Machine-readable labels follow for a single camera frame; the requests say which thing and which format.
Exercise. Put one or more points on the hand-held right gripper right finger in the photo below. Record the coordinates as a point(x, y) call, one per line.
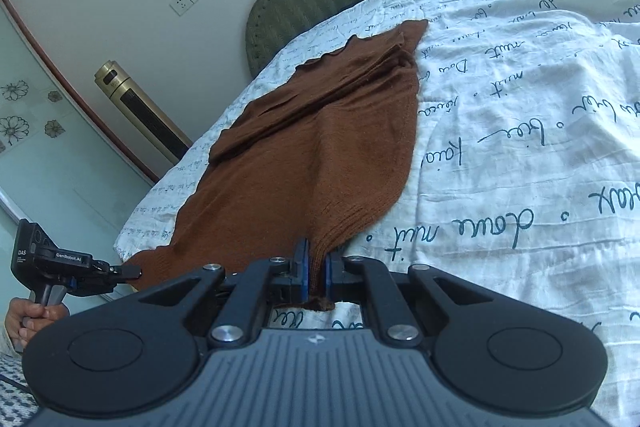
point(331, 277)

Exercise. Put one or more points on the white script printed blanket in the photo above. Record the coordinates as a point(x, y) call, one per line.
point(525, 107)

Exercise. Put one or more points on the gold tower fan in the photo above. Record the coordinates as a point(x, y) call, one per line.
point(145, 112)

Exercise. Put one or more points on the flower printed glass door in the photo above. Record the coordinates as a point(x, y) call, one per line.
point(50, 147)

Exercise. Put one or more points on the person's left hand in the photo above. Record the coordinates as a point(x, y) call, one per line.
point(25, 319)

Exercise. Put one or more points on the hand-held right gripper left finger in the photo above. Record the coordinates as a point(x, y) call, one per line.
point(302, 272)

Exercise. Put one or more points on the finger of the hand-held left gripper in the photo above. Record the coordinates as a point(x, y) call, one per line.
point(125, 274)

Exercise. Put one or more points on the brown knit sweater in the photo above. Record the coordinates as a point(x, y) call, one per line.
point(320, 142)

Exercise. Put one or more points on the dotted dark cloth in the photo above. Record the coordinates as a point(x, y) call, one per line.
point(15, 392)

